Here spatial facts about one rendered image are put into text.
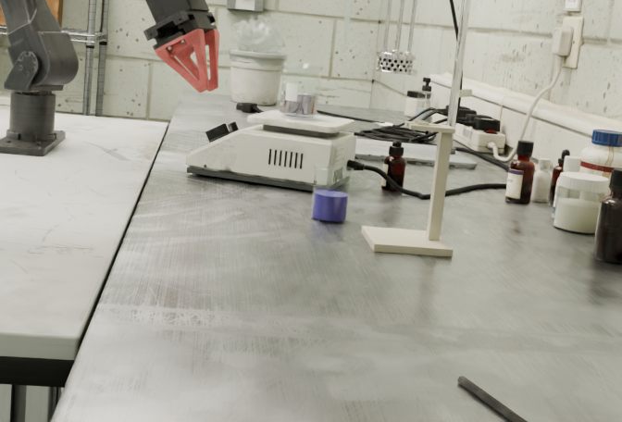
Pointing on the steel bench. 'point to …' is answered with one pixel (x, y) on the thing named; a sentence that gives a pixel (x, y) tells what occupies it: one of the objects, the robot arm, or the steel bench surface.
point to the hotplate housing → (273, 155)
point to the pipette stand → (389, 241)
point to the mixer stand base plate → (417, 153)
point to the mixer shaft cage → (397, 62)
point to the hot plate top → (302, 122)
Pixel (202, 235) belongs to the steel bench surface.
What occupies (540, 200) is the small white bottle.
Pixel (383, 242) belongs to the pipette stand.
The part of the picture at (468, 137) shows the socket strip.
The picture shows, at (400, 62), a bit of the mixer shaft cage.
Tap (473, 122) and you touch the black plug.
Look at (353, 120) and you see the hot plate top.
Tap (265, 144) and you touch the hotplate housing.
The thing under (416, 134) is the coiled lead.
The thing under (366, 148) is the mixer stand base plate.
